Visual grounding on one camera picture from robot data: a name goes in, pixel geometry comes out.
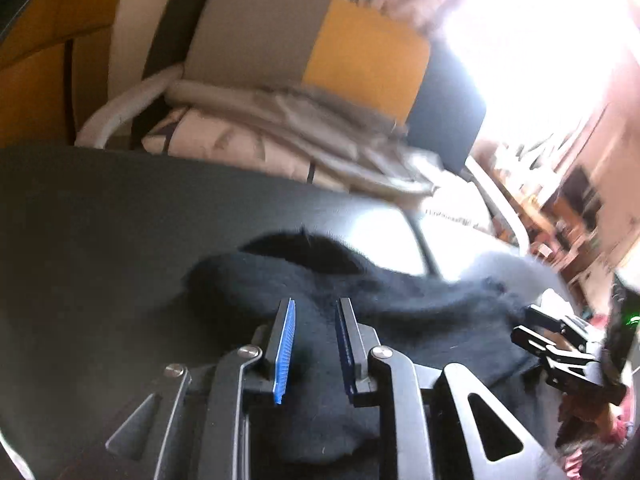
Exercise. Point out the person's right forearm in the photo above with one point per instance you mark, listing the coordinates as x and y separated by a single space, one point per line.
595 460

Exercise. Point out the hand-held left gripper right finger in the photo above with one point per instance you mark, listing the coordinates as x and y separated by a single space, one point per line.
345 355

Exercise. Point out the grey cloth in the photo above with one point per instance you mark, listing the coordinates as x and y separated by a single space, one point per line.
300 110

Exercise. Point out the black knit sweater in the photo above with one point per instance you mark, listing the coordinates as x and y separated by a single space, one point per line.
440 320

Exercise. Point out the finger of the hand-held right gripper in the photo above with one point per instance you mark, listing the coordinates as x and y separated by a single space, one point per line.
555 355
545 316

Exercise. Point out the grey yellow blue cushion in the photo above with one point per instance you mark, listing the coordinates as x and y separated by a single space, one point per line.
365 50

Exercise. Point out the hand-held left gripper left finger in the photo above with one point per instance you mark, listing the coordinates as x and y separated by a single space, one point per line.
285 350

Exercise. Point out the black upright panel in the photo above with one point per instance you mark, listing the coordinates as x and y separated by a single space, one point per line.
185 10

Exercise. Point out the wooden desk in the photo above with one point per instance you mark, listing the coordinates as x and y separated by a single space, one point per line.
560 220

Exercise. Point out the orange wooden wardrobe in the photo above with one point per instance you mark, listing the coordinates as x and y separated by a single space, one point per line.
45 60

